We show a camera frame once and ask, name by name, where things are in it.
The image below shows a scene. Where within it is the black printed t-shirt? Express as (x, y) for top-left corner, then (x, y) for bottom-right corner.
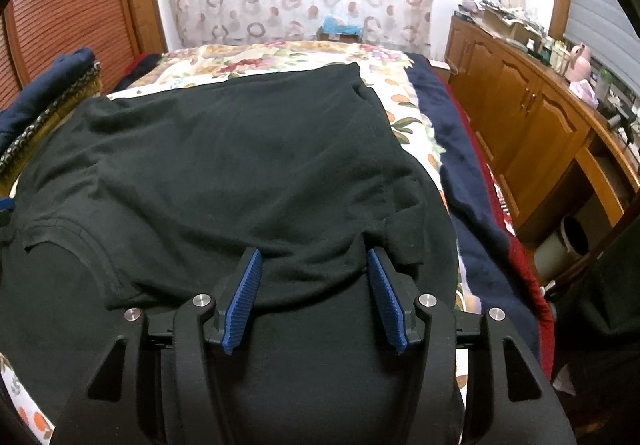
(0, 61), (467, 445)

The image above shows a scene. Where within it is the navy blue blanket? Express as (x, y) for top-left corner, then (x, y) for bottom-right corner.
(407, 54), (540, 357)

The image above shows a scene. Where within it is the red blanket edge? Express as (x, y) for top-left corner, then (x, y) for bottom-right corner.
(438, 76), (555, 379)

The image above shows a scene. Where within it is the white bucket under cabinet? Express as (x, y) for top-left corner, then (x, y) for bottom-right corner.
(534, 216), (589, 280)

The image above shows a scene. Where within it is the orange print white sheet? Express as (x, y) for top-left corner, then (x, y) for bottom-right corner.
(0, 59), (482, 445)

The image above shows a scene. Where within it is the wooden sideboard cabinet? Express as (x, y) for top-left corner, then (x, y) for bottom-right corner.
(444, 14), (640, 271)

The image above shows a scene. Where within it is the floral bedspread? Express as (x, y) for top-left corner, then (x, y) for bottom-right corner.
(108, 41), (414, 100)

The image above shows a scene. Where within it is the olive patterned folded garment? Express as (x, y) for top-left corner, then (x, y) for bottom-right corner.
(1, 62), (102, 197)

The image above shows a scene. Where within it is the navy blue folded garment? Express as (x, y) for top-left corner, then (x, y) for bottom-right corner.
(1, 47), (96, 152)

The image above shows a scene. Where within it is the pink kettle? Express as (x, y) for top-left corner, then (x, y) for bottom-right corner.
(564, 43), (591, 83)

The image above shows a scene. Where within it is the clutter pile on cabinet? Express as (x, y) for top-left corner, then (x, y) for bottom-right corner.
(454, 0), (548, 50)

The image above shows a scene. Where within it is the wooden louvered wardrobe door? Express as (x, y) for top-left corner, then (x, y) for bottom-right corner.
(0, 0), (168, 111)

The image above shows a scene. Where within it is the grey window blind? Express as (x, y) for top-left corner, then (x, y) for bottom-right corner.
(565, 0), (640, 95)

